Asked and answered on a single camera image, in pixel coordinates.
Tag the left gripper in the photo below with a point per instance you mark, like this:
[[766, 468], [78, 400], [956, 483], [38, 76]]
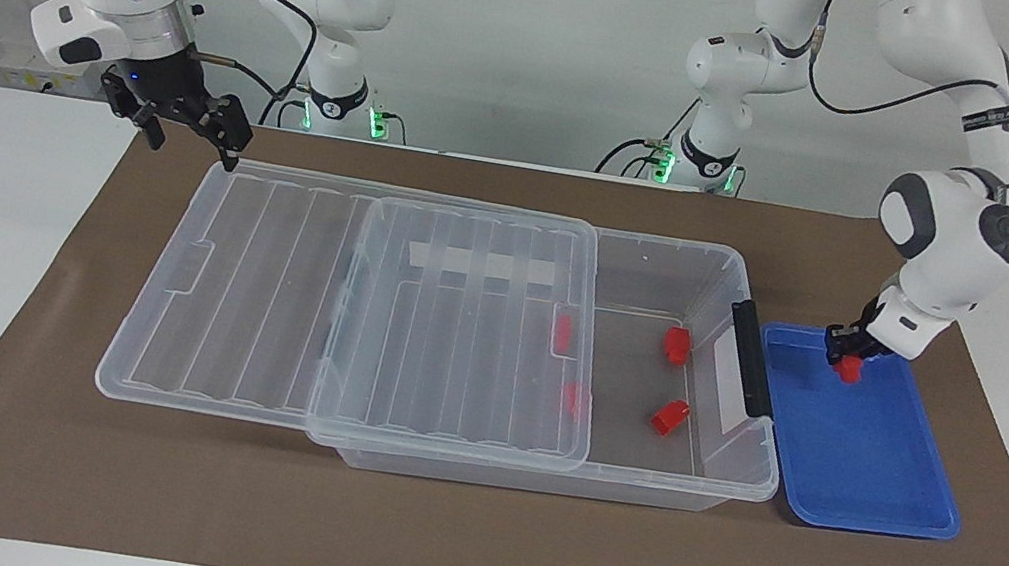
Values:
[[866, 318]]

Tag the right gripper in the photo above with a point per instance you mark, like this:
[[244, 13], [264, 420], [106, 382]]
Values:
[[164, 79]]

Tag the red block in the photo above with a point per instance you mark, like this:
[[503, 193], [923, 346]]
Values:
[[848, 371], [572, 399], [563, 333], [668, 417], [677, 345]]

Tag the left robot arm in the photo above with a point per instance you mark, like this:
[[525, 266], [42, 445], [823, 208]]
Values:
[[950, 247]]

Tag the clear plastic box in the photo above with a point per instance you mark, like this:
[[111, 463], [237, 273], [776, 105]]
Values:
[[657, 277]]

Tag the blue plastic tray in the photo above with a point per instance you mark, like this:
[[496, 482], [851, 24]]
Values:
[[861, 461]]

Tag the clear plastic lid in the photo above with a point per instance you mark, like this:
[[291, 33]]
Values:
[[258, 305]]

